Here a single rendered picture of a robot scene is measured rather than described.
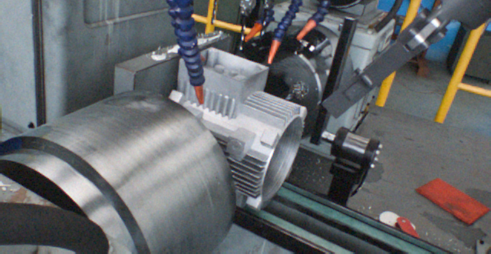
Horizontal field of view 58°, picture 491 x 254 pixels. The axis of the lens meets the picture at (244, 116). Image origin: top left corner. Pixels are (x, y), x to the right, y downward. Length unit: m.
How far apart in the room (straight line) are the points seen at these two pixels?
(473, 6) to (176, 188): 0.37
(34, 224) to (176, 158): 0.28
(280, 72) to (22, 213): 0.78
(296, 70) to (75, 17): 0.45
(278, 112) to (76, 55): 0.33
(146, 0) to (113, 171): 0.49
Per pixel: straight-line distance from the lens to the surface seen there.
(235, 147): 0.67
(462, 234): 1.16
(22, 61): 0.79
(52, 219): 0.22
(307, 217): 0.84
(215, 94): 0.72
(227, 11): 4.04
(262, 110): 0.71
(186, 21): 0.52
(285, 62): 0.93
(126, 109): 0.52
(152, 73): 0.70
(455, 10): 0.54
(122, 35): 0.82
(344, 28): 0.79
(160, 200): 0.45
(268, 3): 0.73
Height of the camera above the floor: 1.40
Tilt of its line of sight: 26 degrees down
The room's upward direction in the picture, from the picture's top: 11 degrees clockwise
